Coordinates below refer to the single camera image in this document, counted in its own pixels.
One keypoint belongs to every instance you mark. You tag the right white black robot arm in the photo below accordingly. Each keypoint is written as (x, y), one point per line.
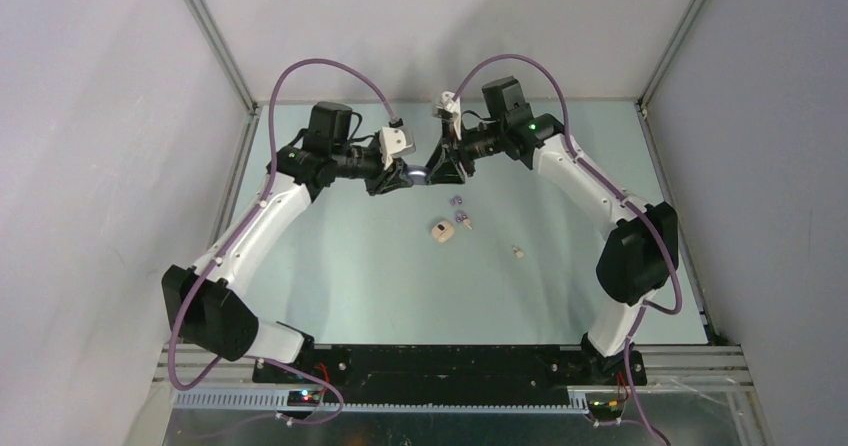
(640, 254)

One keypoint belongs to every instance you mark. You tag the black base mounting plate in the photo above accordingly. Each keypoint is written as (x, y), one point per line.
(505, 374)

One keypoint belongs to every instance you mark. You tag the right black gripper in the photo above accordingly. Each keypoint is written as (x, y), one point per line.
(448, 171)

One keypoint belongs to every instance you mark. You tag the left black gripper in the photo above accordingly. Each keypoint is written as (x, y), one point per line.
(400, 169)

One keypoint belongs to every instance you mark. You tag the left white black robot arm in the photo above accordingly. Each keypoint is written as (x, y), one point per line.
(206, 301)

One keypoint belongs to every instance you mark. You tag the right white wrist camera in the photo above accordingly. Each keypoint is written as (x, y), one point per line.
(448, 110)

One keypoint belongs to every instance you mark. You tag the aluminium frame rail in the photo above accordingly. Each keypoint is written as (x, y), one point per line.
(669, 368)

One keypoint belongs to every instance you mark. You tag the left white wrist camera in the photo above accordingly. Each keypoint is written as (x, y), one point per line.
(395, 142)

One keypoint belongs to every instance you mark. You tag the purple earbud charging case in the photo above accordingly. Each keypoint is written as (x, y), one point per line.
(417, 174)

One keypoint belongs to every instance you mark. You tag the beige earbud charging case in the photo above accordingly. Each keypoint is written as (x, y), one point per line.
(442, 231)

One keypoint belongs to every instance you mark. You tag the grey slotted cable duct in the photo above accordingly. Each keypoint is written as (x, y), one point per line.
(290, 400)

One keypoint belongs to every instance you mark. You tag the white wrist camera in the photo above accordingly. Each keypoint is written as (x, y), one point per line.
(448, 110)
(395, 142)

